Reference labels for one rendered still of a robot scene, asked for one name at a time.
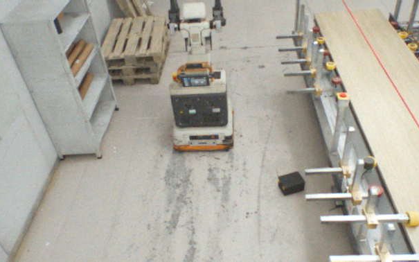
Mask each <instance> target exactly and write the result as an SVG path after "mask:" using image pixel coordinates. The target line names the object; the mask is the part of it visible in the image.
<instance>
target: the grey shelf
mask: <svg viewBox="0 0 419 262"><path fill-rule="evenodd" d="M84 4H85V5H84ZM85 6H86V7H85ZM61 11H62V12H63V13H64V17H63V18H62V19H61V20H60V21H59V23H60V27H61V29H62V31H63V33H60V34H58V33H57V30H56V27H55V23H54V20H55V18H56V17H57V15H58V14H59V13H60V12H61ZM89 21H90V22H89ZM92 23H93V24H92ZM90 24H91V25H90ZM50 25H51V26H50ZM91 26H92V28H91ZM0 27H1V29H2V32H3V34H4V35H5V36H6V40H7V42H8V44H9V46H10V50H11V51H12V54H13V55H14V57H15V59H16V61H17V64H18V66H19V69H20V71H21V73H22V74H23V76H24V80H25V81H26V84H27V86H28V89H29V91H30V92H31V94H32V96H33V99H34V101H35V104H36V106H37V109H38V111H39V112H40V114H41V115H42V119H43V121H44V124H45V126H46V129H47V130H48V133H49V134H50V136H51V138H52V141H53V143H54V145H55V149H56V150H57V153H58V155H59V157H60V160H61V161H64V159H65V157H63V155H72V154H90V153H95V152H96V156H97V158H98V159H102V155H101V152H100V150H99V146H100V145H101V142H102V136H103V135H104V133H105V131H106V129H107V126H108V123H109V121H110V120H111V117H112V114H113V111H114V108H116V109H115V110H116V111H118V110H119V108H118V104H117V102H116V97H115V94H114V90H113V87H112V82H111V79H109V74H108V70H107V67H106V63H105V59H104V56H103V52H102V48H101V47H100V42H99V40H98V36H97V32H96V28H95V25H94V22H93V17H91V12H90V9H89V4H88V1H87V0H23V1H22V2H21V3H20V4H19V5H17V6H16V7H15V8H14V9H13V10H12V11H11V12H10V13H9V14H8V15H7V16H6V17H4V19H2V20H1V21H0ZM48 27H49V28H48ZM93 34H94V35H93ZM94 37H95V38H94ZM95 39H96V40H95ZM79 40H85V41H86V42H90V43H92V44H93V49H92V51H91V52H90V53H89V55H88V57H87V59H86V60H85V61H84V63H83V66H82V67H81V69H79V71H78V72H77V74H76V76H75V78H74V77H73V74H72V71H71V68H70V67H69V63H68V61H67V58H66V54H65V53H66V50H67V49H68V48H69V46H70V45H71V43H72V42H75V43H76V45H77V43H78V42H79ZM100 57H101V58H100ZM61 59H62V60H61ZM101 59H102V60H101ZM104 63H105V64H104ZM63 65H64V66H63ZM103 67H104V68H103ZM87 73H92V74H93V79H92V81H91V84H90V86H89V88H88V90H87V92H86V94H85V97H84V99H83V101H82V99H81V96H80V94H79V92H78V86H79V84H80V83H81V81H82V79H83V78H84V79H85V77H86V75H87ZM66 75H67V76H66ZM107 82H108V83H107ZM108 84H111V85H109V86H108ZM110 90H111V91H110ZM73 93H74V94H73ZM74 95H75V97H74ZM79 97H80V98H79ZM112 97H113V98H112ZM76 101H77V102H76ZM78 108H80V109H78ZM45 116H46V118H45Z"/></svg>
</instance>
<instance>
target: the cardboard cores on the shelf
mask: <svg viewBox="0 0 419 262"><path fill-rule="evenodd" d="M63 17H64V13H63V12H62V11H61V12H60V13H59V14H58V15H57V18H58V20H59V21H60V20H61V19H62V18H63ZM92 49H93V44H92V43H90V42H86V41H85V40H79V42H78V43H77V45H76V43H75V42H72V43H71V45H70V46H69V48H68V49H67V50H66V53H65V54H66V58H67V61H68V63H69V67H70V68H71V71H72V74H73V77H74V78H75V76H76V74H77V72H78V71H79V69H81V67H82V66H83V63H84V61H85V60H86V59H87V57H88V55H89V53H90V52H91V51H92ZM92 79H93V74H92V73H87V75H86V77H85V79H84V78H83V79H82V81H81V83H80V84H79V86H78V92H79V94H80V96H81V99H82V101H83V99H84V97H85V94H86V92H87V90H88V88H89V86H90V84H91V81H92Z"/></svg>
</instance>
